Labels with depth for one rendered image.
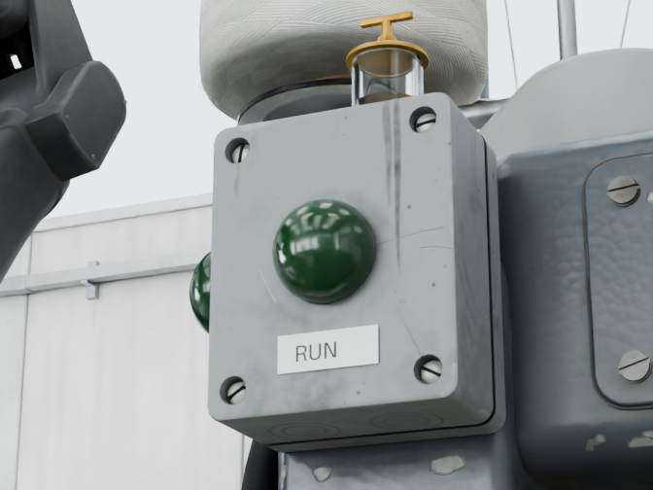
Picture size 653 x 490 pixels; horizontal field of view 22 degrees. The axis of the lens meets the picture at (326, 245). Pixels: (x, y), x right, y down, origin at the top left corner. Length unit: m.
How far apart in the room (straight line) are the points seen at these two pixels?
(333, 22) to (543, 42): 5.63
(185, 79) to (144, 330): 1.09
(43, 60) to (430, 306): 0.49
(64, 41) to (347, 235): 0.49
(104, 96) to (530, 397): 0.47
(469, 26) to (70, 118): 0.22
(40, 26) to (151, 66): 6.26
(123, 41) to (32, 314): 1.25
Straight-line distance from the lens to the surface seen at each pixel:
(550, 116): 0.65
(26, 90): 0.91
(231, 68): 0.93
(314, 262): 0.46
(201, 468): 6.45
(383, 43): 0.57
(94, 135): 0.89
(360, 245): 0.46
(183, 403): 6.55
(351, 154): 0.48
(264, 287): 0.48
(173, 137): 6.98
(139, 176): 6.99
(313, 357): 0.46
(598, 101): 0.65
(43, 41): 0.92
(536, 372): 0.50
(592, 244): 0.50
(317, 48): 0.90
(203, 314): 0.50
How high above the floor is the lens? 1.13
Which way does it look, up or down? 20 degrees up
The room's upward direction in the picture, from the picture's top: straight up
